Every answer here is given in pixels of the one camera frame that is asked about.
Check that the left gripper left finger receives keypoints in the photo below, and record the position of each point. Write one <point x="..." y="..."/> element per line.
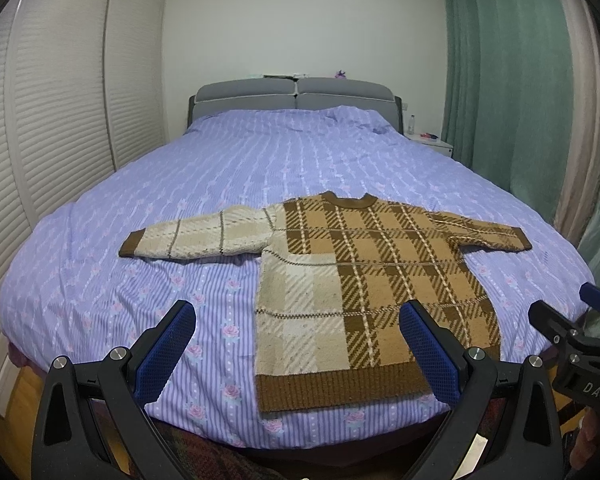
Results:
<point x="68" y="442"/>

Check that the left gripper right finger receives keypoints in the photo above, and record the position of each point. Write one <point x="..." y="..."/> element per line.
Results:
<point x="525" y="442"/>

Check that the brown plaid knit sweater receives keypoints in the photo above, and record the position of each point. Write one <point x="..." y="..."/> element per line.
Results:
<point x="334" y="275"/>

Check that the person's right hand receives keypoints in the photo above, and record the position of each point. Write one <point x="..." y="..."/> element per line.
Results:
<point x="585" y="446"/>

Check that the beige curtain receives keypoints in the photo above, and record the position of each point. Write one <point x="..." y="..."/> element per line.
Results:
<point x="577" y="200"/>

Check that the purple floral striped bedsheet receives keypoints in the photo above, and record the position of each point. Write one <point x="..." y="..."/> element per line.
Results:
<point x="68" y="291"/>

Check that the white nightstand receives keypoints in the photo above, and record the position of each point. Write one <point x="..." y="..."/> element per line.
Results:
<point x="432" y="142"/>

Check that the clear plastic bottle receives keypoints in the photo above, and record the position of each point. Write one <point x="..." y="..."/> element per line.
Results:
<point x="411" y="125"/>

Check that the green curtain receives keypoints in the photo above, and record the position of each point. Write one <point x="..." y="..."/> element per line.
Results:
<point x="508" y="105"/>

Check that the white louvered wardrobe doors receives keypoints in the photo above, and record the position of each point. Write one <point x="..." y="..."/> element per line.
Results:
<point x="80" y="97"/>

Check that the grey upholstered headboard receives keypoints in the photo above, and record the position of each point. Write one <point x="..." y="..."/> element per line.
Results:
<point x="289" y="93"/>

